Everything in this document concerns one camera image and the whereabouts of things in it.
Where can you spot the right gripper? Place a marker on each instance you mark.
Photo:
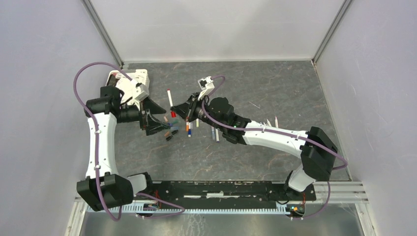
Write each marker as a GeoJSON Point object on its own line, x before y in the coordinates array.
{"type": "Point", "coordinates": [187, 109]}

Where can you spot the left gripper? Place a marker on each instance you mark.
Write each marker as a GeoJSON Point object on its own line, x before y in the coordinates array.
{"type": "Point", "coordinates": [151, 126]}

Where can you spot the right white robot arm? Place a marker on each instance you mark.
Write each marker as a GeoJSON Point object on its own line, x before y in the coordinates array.
{"type": "Point", "coordinates": [313, 147]}

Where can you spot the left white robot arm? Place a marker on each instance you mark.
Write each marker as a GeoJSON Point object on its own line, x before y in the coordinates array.
{"type": "Point", "coordinates": [103, 187]}

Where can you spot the white plastic basket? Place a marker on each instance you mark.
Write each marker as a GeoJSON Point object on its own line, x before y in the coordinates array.
{"type": "Point", "coordinates": [130, 81]}

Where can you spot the white cloth in basket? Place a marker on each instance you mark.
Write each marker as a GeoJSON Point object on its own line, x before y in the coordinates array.
{"type": "Point", "coordinates": [125, 83]}

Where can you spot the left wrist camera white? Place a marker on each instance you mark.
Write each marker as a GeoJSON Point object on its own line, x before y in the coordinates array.
{"type": "Point", "coordinates": [133, 89]}

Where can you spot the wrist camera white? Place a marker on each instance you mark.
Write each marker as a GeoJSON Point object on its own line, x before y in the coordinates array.
{"type": "Point", "coordinates": [133, 89]}
{"type": "Point", "coordinates": [206, 86]}

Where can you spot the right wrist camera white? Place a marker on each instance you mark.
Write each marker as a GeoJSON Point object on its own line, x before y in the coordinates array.
{"type": "Point", "coordinates": [206, 86]}

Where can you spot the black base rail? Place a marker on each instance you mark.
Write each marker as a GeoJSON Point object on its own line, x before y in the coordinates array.
{"type": "Point", "coordinates": [228, 194]}

